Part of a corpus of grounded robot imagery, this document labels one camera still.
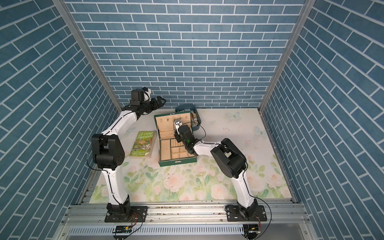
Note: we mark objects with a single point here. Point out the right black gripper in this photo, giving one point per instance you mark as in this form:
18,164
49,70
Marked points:
178,137

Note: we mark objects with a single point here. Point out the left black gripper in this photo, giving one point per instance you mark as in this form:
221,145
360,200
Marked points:
155,105

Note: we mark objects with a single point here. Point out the green jewelry box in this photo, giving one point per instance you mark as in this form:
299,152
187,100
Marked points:
172,152

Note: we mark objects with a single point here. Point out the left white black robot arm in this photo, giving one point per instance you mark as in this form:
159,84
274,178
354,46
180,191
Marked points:
108,152

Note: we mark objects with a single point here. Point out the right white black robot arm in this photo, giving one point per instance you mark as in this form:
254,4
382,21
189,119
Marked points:
230,160

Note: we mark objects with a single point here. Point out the teal plastic bin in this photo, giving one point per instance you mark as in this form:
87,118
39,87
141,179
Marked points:
195,115

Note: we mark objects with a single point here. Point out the green paperback book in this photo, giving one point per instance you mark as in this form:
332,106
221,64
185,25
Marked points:
143,145

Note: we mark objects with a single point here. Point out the floral table mat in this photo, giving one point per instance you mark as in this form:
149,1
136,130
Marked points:
146,181

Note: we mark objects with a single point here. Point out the left controller board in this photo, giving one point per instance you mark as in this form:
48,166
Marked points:
125,230

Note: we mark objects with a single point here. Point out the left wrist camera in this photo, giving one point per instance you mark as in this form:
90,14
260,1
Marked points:
147,94

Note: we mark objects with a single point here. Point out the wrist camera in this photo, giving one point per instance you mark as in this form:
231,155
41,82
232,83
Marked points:
177,123
147,94

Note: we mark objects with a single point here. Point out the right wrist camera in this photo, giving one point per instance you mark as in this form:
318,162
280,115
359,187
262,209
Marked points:
177,123

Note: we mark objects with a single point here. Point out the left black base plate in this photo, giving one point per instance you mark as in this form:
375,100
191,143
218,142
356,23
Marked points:
135,214

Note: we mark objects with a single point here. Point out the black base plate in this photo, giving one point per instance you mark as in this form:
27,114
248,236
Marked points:
235,213
135,214

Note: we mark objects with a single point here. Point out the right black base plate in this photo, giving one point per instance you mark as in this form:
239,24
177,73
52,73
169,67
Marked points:
235,213

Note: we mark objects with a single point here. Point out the aluminium mounting rail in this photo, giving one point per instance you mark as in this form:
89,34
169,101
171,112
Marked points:
180,213

